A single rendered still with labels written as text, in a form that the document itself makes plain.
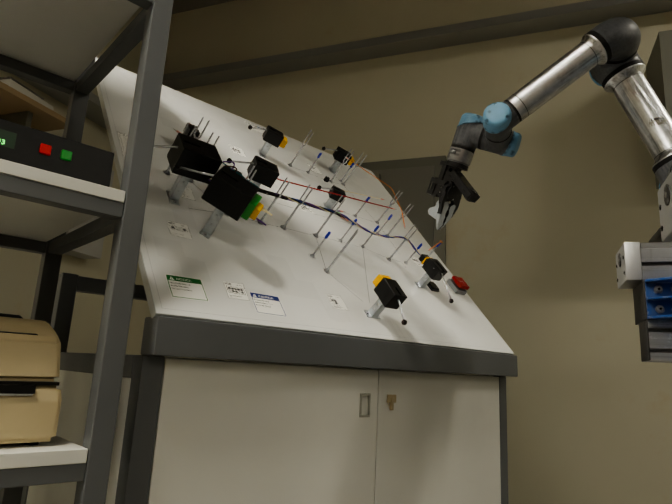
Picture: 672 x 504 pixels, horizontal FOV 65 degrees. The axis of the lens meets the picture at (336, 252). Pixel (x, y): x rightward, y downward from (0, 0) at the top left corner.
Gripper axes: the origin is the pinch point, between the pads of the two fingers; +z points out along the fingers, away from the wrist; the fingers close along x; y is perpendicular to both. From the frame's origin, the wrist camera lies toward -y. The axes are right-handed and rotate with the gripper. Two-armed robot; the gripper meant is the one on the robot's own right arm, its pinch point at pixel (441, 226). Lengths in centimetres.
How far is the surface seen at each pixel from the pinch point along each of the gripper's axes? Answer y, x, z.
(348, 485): -33, 47, 60
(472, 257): 75, -145, 15
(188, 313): -18, 89, 27
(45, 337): -14, 109, 34
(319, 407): -25, 55, 44
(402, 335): -21.1, 29.8, 28.3
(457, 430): -31, 5, 52
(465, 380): -25.8, 0.0, 39.4
